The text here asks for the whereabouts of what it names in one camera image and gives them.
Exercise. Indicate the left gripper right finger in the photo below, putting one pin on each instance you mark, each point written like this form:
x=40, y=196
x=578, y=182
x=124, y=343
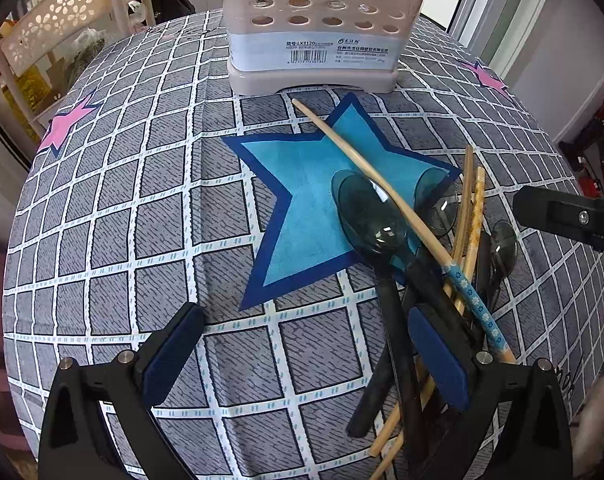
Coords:
x=535, y=442

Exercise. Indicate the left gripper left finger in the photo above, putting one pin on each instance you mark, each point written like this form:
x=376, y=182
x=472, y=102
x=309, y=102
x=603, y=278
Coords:
x=75, y=442

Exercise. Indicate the yellow patterned chopstick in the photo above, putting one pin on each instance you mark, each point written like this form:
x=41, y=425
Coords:
x=472, y=244

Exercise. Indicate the grey checked tablecloth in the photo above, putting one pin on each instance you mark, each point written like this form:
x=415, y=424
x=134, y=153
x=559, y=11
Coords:
x=171, y=188

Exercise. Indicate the pink plastic utensil holder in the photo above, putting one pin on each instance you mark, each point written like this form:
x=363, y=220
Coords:
x=281, y=44

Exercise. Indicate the beige perforated storage trolley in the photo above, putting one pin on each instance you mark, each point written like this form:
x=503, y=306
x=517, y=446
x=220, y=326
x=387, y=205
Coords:
x=45, y=27

